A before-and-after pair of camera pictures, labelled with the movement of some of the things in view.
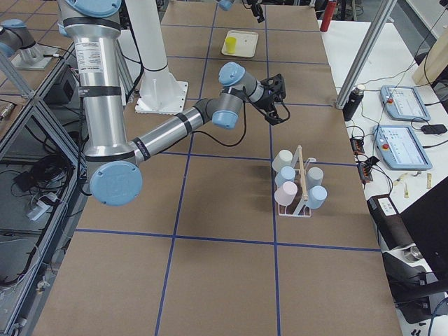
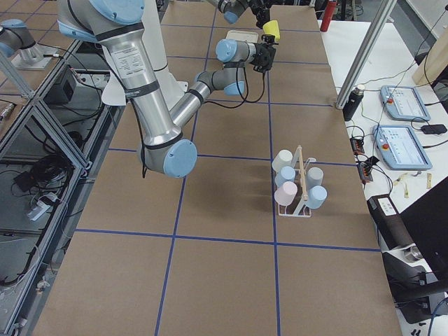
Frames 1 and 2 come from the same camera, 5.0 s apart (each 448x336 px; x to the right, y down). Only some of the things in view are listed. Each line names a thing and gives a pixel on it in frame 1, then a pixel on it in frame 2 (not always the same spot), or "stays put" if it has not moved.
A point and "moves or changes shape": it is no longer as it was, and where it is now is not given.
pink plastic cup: x=285 y=195 stays put
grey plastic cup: x=314 y=177 stays put
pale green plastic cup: x=283 y=159 stays put
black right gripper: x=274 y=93 to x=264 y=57
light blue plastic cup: x=316 y=196 stays put
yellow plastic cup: x=230 y=45 moves or changes shape
